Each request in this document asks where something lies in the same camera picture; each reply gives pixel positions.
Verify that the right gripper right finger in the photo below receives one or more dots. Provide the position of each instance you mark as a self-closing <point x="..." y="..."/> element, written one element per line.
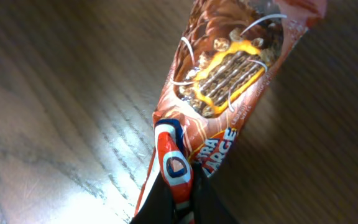
<point x="206" y="205"/>

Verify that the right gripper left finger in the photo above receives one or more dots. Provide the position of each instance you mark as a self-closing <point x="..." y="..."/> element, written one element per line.
<point x="158" y="207"/>

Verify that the orange chocolate bar wrapper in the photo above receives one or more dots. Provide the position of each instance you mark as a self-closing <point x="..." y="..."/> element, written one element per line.
<point x="228" y="54"/>

